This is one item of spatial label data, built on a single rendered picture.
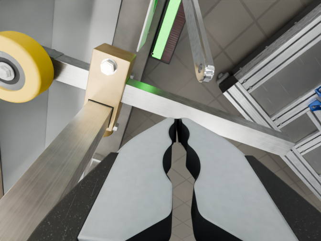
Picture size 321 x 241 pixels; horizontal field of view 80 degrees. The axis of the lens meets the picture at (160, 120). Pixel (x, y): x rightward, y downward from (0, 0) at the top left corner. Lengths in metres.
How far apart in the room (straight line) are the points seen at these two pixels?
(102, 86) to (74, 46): 0.29
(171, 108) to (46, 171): 0.18
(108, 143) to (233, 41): 0.88
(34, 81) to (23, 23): 0.22
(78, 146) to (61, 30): 0.39
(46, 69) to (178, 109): 0.18
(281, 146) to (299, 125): 0.89
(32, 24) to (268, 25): 1.05
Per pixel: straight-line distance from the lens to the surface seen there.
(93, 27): 0.53
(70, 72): 0.30
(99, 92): 0.29
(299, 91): 1.16
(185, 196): 1.79
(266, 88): 1.08
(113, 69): 0.26
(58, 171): 0.19
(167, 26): 0.42
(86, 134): 0.23
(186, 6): 0.18
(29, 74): 0.27
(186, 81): 1.18
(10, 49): 0.27
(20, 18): 0.47
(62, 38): 0.57
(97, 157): 0.57
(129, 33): 0.43
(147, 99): 0.29
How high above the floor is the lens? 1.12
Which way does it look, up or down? 60 degrees down
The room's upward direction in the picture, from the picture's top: 175 degrees counter-clockwise
